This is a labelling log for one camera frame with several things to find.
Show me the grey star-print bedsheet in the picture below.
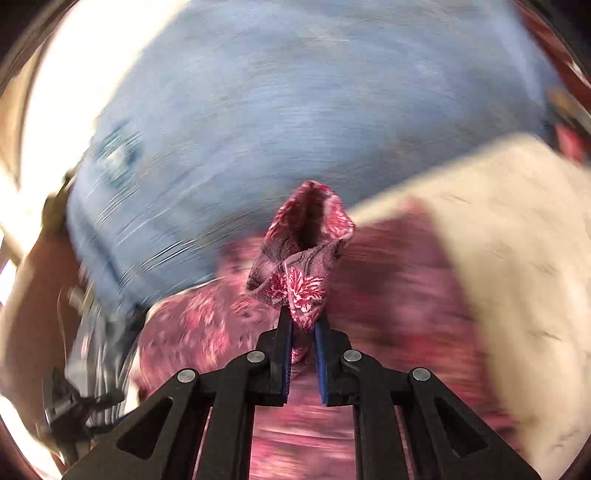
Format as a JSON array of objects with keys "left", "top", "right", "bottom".
[{"left": 69, "top": 284, "right": 146, "bottom": 418}]

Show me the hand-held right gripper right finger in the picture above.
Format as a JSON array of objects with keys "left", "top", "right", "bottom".
[{"left": 314, "top": 318, "right": 542, "bottom": 480}]

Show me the blue plaid pillow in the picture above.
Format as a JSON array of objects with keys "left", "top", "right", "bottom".
[{"left": 67, "top": 0, "right": 570, "bottom": 317}]

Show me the red shiny bag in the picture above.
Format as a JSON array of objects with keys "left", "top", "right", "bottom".
[{"left": 526, "top": 9, "right": 591, "bottom": 167}]

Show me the brown wooden bedside cabinet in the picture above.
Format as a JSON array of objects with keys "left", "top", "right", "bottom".
[{"left": 0, "top": 231, "right": 95, "bottom": 398}]

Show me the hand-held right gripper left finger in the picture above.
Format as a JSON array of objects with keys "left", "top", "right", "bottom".
[{"left": 62, "top": 307, "right": 294, "bottom": 480}]

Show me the cream leaf-print quilt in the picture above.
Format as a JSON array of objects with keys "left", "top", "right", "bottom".
[{"left": 351, "top": 133, "right": 591, "bottom": 472}]

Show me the purple floral garment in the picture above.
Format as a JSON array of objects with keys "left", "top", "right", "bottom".
[{"left": 131, "top": 180, "right": 522, "bottom": 480}]

